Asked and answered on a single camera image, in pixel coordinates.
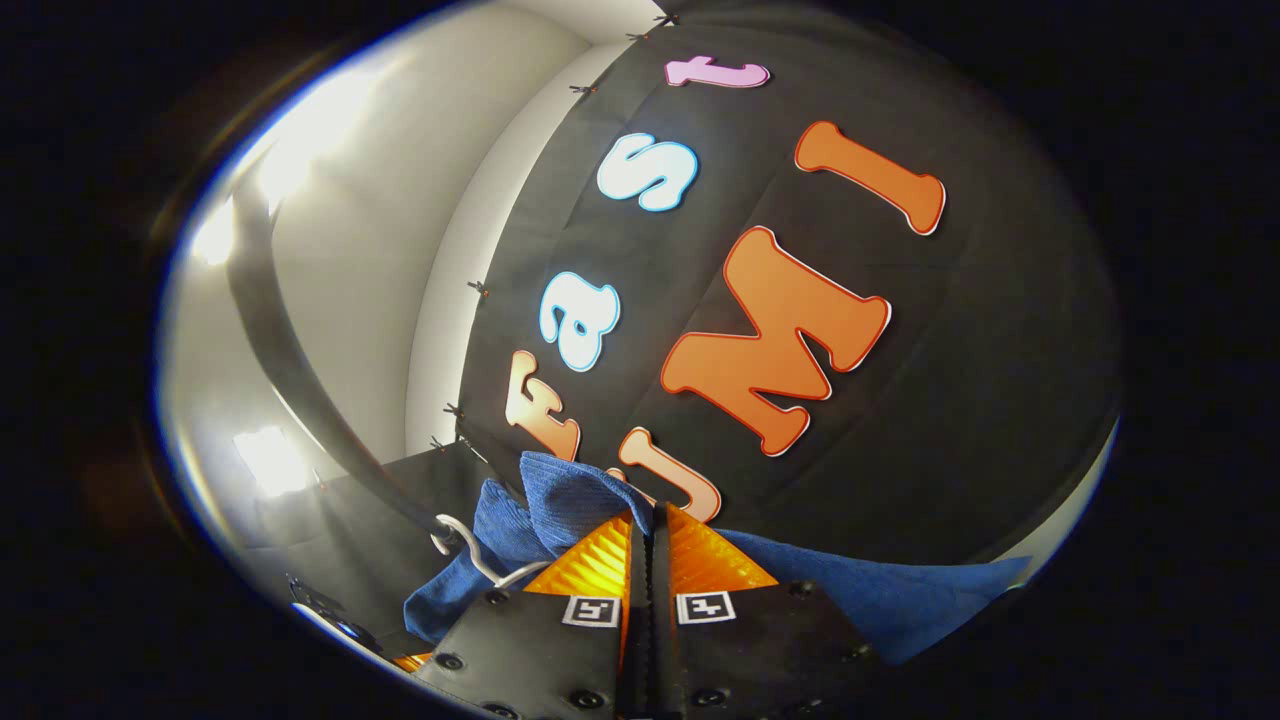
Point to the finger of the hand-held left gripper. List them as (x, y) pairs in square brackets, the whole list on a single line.
[(415, 662)]

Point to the black clothes rack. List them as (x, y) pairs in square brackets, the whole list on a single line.
[(300, 390)]

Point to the black backdrop cloth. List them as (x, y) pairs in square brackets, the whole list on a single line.
[(950, 400)]

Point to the ceiling light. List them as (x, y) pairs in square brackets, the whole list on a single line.
[(270, 460), (310, 130)]

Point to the white clothes hanger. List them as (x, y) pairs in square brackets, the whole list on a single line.
[(483, 567)]

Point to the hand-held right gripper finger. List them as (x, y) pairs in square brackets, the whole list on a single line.
[(638, 640), (660, 640)]

